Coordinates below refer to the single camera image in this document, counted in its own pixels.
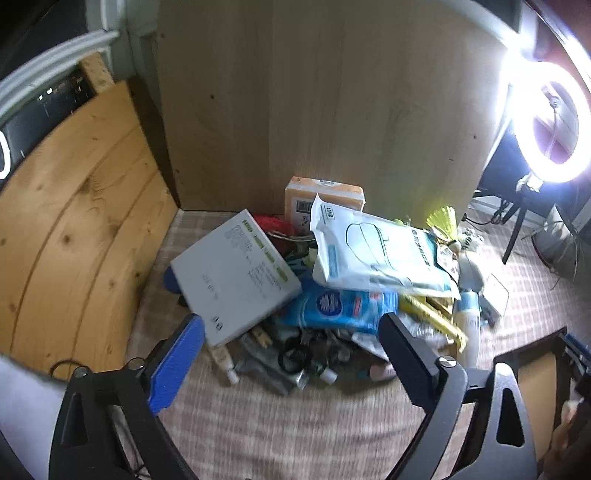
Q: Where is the small white box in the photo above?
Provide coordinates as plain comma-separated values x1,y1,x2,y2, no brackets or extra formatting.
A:
482,274,509,319

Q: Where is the black panel with white ring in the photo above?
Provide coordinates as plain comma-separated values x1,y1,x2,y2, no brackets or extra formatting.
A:
0,76,100,185

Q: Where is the blue wet wipes packet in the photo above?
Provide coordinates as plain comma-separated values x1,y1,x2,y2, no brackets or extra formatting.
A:
277,277,400,335

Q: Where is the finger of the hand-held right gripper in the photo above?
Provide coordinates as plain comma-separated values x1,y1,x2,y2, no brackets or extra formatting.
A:
563,332,591,398

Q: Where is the black tray with cork bottom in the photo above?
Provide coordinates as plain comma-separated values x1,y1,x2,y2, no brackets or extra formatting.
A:
492,325,578,462

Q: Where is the white face mask packet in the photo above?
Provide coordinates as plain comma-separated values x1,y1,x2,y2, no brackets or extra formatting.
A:
310,194,460,298

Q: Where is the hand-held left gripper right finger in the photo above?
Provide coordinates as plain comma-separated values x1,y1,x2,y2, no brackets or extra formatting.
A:
379,312,539,480

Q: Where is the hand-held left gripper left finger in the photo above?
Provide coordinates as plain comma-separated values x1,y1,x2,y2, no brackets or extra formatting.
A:
48,313,206,480

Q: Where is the orange tissue box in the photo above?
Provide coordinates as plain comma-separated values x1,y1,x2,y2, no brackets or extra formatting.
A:
283,176,366,234

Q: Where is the pile of small tubes and bottles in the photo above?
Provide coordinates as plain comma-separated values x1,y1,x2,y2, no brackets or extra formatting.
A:
208,318,398,393

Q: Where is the person's right hand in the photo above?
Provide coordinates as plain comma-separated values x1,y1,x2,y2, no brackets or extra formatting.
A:
547,397,591,480

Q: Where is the pine wood board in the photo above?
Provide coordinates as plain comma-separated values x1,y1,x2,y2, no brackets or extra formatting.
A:
0,80,181,384

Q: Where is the yellow tea stick packet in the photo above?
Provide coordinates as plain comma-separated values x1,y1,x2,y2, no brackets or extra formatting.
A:
399,295,469,354

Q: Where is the printed photo sheet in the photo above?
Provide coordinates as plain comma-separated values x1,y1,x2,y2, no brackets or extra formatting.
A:
436,244,458,278

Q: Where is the white ring light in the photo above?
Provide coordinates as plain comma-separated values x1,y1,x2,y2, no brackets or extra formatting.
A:
501,60,591,185

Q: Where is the white lotion bottle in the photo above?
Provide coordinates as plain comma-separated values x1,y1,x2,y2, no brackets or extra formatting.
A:
455,291,483,367

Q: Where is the grey cardboard box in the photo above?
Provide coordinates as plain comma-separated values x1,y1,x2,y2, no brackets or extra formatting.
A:
170,210,303,349

